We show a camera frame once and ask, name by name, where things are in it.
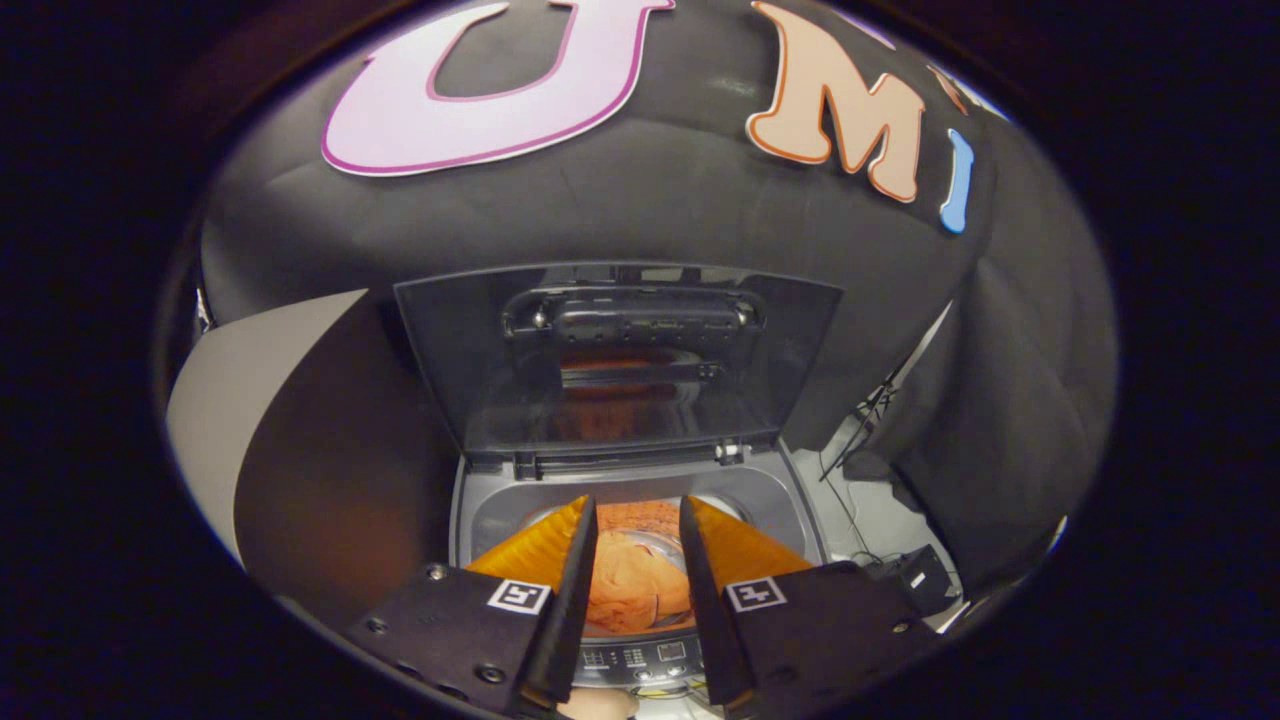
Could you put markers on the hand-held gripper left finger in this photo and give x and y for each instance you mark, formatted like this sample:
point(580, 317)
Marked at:
point(570, 600)

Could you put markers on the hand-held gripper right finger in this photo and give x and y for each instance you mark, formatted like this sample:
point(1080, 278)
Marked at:
point(705, 600)

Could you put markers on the orange garment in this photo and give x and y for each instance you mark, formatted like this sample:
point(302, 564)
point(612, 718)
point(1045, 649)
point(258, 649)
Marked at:
point(630, 580)

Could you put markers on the grey washing machine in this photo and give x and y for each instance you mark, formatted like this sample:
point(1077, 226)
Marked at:
point(780, 500)

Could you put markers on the dark washing machine lid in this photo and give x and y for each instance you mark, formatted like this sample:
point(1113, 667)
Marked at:
point(450, 350)

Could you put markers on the person's knee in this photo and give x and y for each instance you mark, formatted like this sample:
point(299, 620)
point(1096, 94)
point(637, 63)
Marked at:
point(600, 706)

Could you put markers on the black box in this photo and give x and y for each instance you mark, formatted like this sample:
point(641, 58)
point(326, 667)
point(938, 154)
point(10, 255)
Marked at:
point(920, 578)

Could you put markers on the metal light stand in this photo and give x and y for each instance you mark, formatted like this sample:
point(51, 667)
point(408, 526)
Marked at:
point(868, 420)

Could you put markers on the white and black cabinet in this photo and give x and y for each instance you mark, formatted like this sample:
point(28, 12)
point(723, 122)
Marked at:
point(330, 450)

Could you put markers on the black backdrop cloth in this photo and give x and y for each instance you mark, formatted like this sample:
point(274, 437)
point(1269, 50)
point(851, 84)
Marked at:
point(650, 200)

